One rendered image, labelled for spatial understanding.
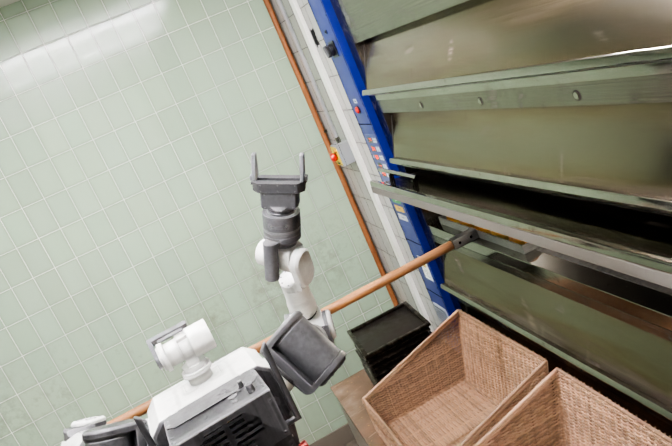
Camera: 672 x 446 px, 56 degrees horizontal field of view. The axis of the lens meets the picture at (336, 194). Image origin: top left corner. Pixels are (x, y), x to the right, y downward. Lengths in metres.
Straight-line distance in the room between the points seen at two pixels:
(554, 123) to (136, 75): 2.07
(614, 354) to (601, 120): 0.62
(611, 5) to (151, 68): 2.26
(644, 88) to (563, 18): 0.20
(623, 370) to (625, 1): 0.89
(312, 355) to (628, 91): 0.79
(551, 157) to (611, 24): 0.39
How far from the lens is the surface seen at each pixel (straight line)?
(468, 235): 2.06
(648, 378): 1.62
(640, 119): 1.24
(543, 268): 1.76
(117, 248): 3.10
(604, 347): 1.71
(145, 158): 3.04
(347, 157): 2.82
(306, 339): 1.38
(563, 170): 1.42
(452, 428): 2.34
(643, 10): 1.11
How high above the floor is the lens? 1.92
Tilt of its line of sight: 12 degrees down
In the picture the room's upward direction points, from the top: 23 degrees counter-clockwise
